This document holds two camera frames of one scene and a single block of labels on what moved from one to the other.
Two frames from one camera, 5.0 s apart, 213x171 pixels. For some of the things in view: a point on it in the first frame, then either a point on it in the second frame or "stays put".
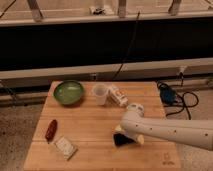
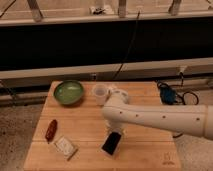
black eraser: x=120 y=140 -> x=111 y=142
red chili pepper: x=50 y=132 stays put
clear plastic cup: x=100 y=91 stays put
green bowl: x=68 y=92 stays put
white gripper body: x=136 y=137 -> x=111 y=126
